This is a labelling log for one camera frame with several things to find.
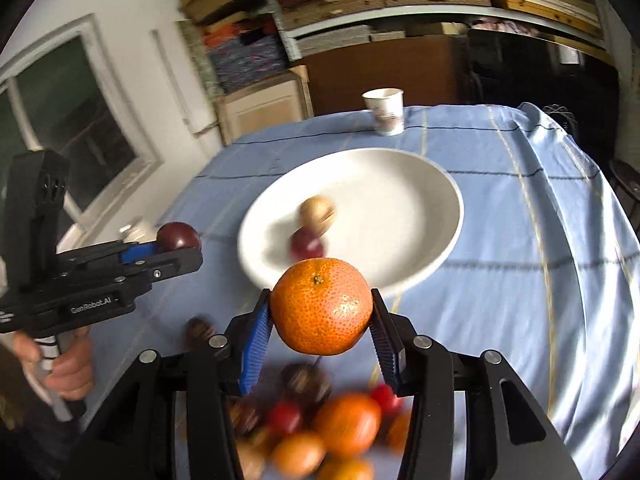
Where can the person's left forearm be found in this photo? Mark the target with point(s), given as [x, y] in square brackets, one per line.
[20, 410]

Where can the white wall conduit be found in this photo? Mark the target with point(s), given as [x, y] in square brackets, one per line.
[172, 80]

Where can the white metal shelf rack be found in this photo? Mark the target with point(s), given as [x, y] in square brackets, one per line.
[380, 12]

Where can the stack of patterned boxes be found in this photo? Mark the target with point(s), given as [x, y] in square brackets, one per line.
[245, 60]

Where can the brown wooden board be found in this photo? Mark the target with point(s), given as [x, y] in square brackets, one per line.
[350, 70]

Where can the large dimpled tangerine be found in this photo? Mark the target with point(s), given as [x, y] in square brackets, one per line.
[320, 310]

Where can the black glossy panel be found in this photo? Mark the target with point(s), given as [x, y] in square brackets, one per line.
[525, 75]

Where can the small orange tangerine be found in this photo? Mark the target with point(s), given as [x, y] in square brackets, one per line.
[347, 425]
[400, 432]
[299, 455]
[345, 471]

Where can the grey marbled panel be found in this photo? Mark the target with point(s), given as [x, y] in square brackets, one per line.
[192, 55]

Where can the pale tan round fruit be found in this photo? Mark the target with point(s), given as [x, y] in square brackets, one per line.
[315, 210]

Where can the white oval plate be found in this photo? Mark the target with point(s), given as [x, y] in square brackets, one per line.
[390, 210]

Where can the person's left hand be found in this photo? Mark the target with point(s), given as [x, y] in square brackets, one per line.
[72, 370]

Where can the dark red plum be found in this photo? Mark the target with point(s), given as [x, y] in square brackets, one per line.
[177, 235]
[306, 245]

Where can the cardboard box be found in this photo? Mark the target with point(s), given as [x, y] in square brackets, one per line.
[265, 105]

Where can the white framed window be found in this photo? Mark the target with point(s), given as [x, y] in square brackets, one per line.
[65, 110]

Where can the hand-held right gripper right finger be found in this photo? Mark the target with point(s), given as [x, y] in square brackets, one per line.
[385, 355]

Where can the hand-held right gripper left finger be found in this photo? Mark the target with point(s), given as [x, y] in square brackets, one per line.
[255, 350]

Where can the blue checked tablecloth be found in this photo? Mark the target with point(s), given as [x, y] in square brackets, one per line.
[500, 260]

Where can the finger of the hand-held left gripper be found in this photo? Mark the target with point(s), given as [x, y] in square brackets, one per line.
[175, 262]
[135, 254]

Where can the white paper cup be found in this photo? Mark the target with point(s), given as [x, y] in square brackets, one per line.
[385, 110]

